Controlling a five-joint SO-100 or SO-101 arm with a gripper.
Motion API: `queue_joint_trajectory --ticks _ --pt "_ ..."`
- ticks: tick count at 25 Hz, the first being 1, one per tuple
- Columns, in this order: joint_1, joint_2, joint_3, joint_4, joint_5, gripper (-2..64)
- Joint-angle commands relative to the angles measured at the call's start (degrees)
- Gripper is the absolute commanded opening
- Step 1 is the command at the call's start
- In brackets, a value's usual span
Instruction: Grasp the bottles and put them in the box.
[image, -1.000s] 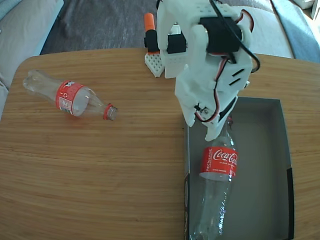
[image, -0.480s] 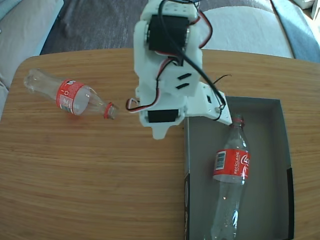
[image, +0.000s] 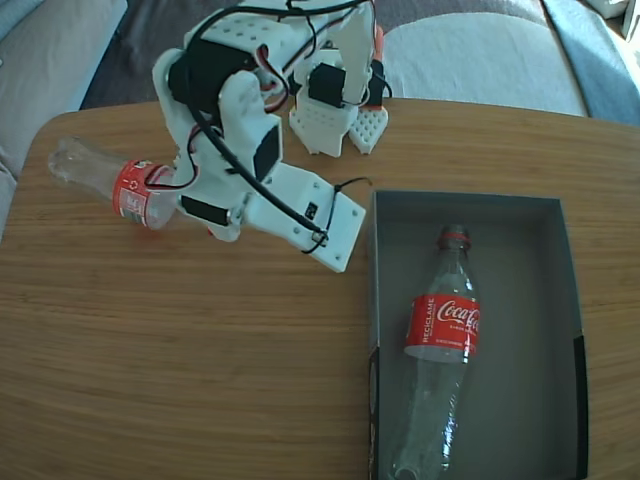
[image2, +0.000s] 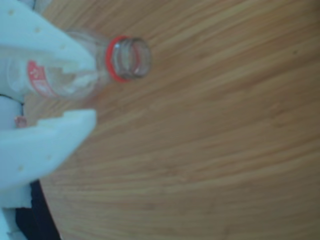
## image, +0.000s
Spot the grey cardboard box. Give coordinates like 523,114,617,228
367,188,591,480

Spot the dark grey rug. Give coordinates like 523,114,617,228
79,0,549,112

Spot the blue grey blanket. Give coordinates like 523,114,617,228
542,0,640,126

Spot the orange black table clamp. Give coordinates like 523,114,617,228
362,23,395,112

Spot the clear bottle with red label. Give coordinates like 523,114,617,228
47,137,221,239
389,224,482,480

